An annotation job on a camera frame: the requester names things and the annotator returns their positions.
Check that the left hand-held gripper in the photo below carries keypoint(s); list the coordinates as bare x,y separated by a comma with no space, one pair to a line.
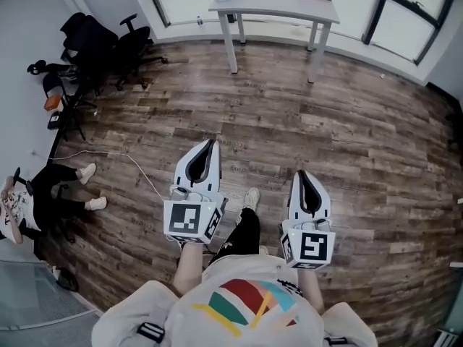
184,219

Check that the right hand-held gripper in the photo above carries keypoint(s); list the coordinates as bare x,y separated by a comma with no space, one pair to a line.
313,246

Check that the person's left forearm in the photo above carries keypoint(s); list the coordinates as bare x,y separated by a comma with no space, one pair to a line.
188,266

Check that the person's right forearm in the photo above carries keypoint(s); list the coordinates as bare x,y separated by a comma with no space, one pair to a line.
310,287

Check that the person's white shoe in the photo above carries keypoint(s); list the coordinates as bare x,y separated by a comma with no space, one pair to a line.
251,198

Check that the person's black trouser leg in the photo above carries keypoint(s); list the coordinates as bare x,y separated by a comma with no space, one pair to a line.
242,235

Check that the black armrest office chair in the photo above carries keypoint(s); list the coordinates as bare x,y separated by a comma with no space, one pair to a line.
132,45

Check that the small clear bottle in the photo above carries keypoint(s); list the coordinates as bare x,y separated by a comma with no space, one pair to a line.
199,21

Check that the black small device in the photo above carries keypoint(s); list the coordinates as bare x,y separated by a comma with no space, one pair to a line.
54,119

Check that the orange box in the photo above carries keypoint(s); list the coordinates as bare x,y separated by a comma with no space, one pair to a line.
53,102

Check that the black bag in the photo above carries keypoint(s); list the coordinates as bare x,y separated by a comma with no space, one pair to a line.
68,279

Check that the black high-back office chair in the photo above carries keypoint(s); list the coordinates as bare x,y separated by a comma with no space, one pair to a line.
88,43

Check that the white table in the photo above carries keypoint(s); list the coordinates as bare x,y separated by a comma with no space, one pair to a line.
275,7

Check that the black window frame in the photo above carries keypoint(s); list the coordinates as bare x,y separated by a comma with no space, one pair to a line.
156,0
412,16

